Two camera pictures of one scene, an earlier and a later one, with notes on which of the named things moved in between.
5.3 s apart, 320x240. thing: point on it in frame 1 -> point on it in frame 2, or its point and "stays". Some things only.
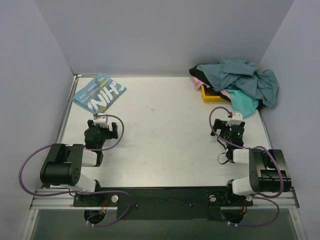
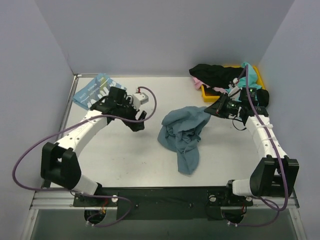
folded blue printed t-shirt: [100, 94] stays
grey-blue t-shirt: [243, 77] -> [181, 132]
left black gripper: [105, 131] -> [132, 117]
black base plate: [162, 203] stays
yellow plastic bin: [209, 98] stays
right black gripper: [223, 128] -> [221, 106]
